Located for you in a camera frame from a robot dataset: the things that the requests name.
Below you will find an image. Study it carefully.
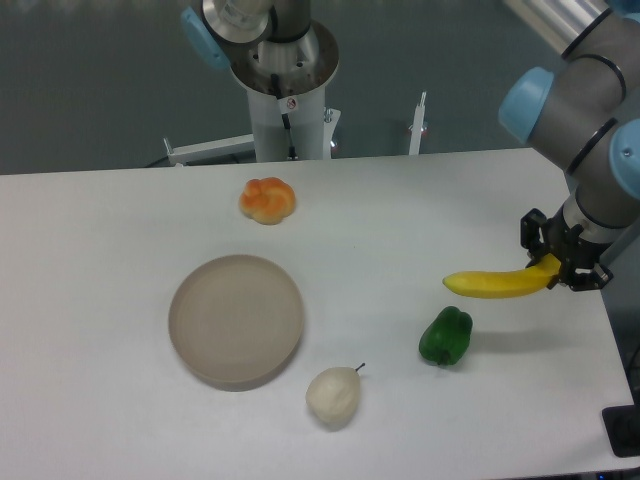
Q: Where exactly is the white metal frame bracket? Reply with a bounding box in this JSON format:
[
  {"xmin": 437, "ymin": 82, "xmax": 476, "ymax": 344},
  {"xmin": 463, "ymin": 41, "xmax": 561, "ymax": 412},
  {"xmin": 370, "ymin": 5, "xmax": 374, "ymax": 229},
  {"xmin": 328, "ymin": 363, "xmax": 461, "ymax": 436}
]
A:
[{"xmin": 163, "ymin": 134, "xmax": 254, "ymax": 166}]

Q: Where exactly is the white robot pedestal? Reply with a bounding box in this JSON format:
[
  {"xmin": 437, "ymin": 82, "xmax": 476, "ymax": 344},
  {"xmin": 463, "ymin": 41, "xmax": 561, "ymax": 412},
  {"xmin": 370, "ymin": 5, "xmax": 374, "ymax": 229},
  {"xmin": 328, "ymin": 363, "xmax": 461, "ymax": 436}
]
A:
[{"xmin": 247, "ymin": 87, "xmax": 341, "ymax": 163}]

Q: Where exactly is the beige round plate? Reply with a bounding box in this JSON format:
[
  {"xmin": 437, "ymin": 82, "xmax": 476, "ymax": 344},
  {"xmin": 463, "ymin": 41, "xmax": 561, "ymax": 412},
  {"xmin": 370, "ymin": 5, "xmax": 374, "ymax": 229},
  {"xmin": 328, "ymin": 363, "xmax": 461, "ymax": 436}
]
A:
[{"xmin": 168, "ymin": 255, "xmax": 305, "ymax": 391}]

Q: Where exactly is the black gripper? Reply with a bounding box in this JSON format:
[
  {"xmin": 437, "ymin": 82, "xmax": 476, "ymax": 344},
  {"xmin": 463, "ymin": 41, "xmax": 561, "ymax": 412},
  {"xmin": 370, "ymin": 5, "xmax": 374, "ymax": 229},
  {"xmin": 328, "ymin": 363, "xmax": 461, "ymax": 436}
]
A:
[{"xmin": 520, "ymin": 208, "xmax": 613, "ymax": 291}]

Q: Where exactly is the white pear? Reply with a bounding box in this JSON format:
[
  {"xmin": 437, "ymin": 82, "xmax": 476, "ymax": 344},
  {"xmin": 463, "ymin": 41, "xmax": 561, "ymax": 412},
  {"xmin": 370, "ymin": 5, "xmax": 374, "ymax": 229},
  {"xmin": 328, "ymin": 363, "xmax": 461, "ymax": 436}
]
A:
[{"xmin": 305, "ymin": 362, "xmax": 366, "ymax": 431}]

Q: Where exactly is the black device at table edge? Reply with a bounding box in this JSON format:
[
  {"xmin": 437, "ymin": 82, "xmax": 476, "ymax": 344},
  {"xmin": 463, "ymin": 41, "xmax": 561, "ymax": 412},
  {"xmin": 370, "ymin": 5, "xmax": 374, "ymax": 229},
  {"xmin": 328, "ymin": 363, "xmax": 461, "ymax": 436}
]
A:
[{"xmin": 602, "ymin": 405, "xmax": 639, "ymax": 458}]

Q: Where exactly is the yellow banana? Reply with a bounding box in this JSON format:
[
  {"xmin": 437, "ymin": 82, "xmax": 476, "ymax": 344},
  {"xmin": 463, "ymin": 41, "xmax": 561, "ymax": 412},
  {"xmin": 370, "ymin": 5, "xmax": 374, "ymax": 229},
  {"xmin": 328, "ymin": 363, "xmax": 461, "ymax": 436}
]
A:
[{"xmin": 442, "ymin": 254, "xmax": 561, "ymax": 299}]

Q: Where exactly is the green bell pepper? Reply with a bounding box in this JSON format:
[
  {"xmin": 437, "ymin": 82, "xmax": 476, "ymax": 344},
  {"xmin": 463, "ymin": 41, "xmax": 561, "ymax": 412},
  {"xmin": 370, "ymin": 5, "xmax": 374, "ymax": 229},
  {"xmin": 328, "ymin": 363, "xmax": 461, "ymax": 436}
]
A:
[{"xmin": 418, "ymin": 306, "xmax": 473, "ymax": 366}]

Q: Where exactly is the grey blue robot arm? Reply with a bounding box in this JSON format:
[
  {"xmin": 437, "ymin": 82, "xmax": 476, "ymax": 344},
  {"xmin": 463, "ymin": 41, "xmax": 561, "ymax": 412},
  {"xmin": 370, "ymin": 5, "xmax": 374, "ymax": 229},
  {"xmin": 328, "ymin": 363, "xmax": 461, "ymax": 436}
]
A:
[{"xmin": 181, "ymin": 1, "xmax": 639, "ymax": 299}]

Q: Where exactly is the white upright post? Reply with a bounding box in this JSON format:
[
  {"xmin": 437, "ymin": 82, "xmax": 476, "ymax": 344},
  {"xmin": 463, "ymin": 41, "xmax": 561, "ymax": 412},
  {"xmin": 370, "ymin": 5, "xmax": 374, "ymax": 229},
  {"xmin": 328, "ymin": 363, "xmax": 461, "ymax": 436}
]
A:
[{"xmin": 408, "ymin": 91, "xmax": 428, "ymax": 156}]

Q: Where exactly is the orange knotted bread roll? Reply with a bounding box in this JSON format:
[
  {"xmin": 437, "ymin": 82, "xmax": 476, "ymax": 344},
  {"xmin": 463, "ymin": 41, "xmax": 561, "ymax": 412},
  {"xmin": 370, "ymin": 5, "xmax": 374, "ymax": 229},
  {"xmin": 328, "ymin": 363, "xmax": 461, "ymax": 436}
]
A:
[{"xmin": 238, "ymin": 177, "xmax": 297, "ymax": 225}]

